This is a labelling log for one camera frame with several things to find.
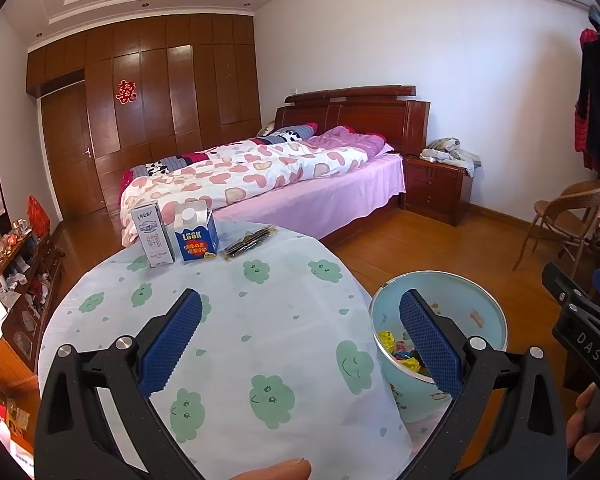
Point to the person's right hand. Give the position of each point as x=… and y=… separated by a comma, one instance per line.
x=580, y=420

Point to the grey crumpled clothes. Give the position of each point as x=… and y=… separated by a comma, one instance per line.
x=450, y=152

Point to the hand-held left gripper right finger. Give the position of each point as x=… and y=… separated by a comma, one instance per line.
x=430, y=347

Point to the wicker chair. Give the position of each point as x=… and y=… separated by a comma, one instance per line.
x=560, y=215

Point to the dark hanging clothes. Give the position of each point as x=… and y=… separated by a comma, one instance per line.
x=597, y=95

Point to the white mug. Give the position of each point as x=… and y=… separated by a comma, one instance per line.
x=20, y=224

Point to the tall white milk carton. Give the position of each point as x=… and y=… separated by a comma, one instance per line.
x=152, y=235

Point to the wooden low cabinet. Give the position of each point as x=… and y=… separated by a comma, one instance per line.
x=30, y=305

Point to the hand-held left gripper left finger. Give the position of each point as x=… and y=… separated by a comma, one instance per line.
x=172, y=342

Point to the brown wooden door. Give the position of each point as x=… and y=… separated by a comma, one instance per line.
x=72, y=155

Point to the brown wooden wardrobe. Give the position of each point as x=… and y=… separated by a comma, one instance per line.
x=180, y=95

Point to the wooden nightstand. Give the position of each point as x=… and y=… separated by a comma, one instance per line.
x=437, y=190

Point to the wooden bed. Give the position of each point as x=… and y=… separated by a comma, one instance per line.
x=360, y=115

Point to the blue milk carton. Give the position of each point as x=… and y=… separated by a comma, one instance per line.
x=196, y=237

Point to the yellow plastic bag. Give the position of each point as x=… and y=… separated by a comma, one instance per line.
x=386, y=339

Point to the red gift bag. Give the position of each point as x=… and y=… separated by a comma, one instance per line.
x=38, y=215

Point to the light blue trash bin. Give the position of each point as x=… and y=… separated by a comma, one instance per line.
x=460, y=310

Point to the dark snack packet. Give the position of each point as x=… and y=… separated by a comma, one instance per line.
x=250, y=243

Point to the heart print quilt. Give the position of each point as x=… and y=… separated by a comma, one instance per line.
x=240, y=175

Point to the person's left hand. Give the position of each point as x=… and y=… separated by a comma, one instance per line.
x=270, y=471

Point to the red paper wall decoration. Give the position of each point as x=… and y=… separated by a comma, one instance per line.
x=126, y=92

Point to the pink quilt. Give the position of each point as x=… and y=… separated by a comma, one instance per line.
x=345, y=137

